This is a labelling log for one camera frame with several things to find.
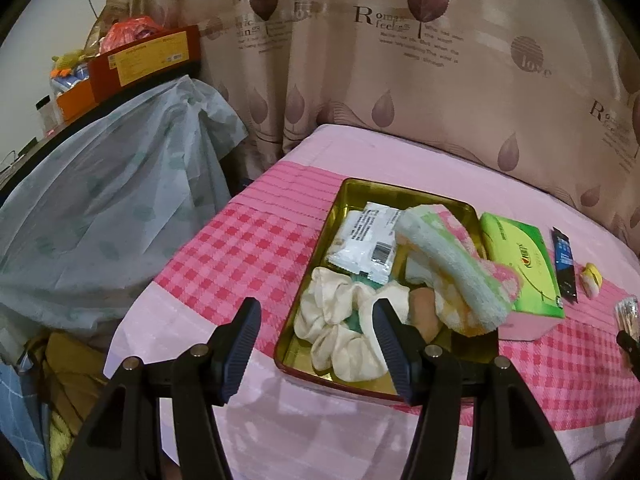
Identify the blue checked cloth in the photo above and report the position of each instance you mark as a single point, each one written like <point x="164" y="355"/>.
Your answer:
<point x="20" y="410"/>

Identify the gold tin tray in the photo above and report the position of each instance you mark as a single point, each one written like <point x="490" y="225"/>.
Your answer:
<point x="360" y="195"/>

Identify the red flat box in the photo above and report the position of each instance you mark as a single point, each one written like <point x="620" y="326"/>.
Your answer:
<point x="150" y="60"/>

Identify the beige round puff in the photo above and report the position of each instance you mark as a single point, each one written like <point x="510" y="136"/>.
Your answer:
<point x="422" y="310"/>

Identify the cream scrunchie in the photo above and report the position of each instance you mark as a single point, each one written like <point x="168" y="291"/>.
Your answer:
<point x="330" y="300"/>

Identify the small yellow white item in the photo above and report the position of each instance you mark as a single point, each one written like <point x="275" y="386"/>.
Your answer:
<point x="591" y="280"/>

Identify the blue white pack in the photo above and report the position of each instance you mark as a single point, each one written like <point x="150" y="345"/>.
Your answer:
<point x="67" y="82"/>

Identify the yellow toy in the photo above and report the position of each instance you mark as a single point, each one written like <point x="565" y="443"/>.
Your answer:
<point x="70" y="60"/>

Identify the translucent plastic cover sheet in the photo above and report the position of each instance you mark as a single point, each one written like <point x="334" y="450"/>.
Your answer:
<point x="125" y="185"/>

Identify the pink box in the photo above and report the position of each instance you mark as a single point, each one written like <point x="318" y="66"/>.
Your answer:
<point x="525" y="327"/>

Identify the mustard brown cloth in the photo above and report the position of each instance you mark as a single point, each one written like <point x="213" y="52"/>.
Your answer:
<point x="65" y="360"/>

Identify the pink checked blanket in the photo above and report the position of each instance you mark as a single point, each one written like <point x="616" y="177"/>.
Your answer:
<point x="260" y="240"/>

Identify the clear plastic jar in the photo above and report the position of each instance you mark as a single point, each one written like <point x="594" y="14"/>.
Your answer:
<point x="47" y="115"/>

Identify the cotton swab pack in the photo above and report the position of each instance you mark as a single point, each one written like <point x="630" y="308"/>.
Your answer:
<point x="629" y="315"/>

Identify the green pink flowered towel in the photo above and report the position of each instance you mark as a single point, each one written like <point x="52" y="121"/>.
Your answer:
<point x="450" y="260"/>

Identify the green tissue box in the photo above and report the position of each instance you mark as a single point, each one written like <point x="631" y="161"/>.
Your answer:
<point x="520" y="255"/>

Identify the orange plastic bag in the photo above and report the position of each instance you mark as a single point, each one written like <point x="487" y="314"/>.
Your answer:
<point x="130" y="32"/>

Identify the white plastic packet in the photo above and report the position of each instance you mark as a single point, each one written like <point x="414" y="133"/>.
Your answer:
<point x="360" y="240"/>

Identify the yellow-green towel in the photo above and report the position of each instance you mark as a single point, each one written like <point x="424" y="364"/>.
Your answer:
<point x="62" y="440"/>

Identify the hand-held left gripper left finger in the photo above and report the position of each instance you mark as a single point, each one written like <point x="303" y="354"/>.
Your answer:
<point x="240" y="355"/>

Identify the orange box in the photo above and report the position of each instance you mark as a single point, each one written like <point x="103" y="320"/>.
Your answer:
<point x="75" y="100"/>

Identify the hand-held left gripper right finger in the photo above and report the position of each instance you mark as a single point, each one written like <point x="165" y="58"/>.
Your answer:
<point x="395" y="355"/>

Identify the brown paper bag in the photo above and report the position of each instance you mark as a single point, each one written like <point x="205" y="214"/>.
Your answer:
<point x="107" y="15"/>

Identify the beige leaf print curtain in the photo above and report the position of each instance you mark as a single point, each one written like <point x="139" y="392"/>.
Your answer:
<point x="400" y="85"/>

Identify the black packet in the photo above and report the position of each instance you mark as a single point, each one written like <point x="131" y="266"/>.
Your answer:
<point x="564" y="260"/>

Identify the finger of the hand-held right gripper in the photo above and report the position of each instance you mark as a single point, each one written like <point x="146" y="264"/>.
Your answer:
<point x="631" y="355"/>

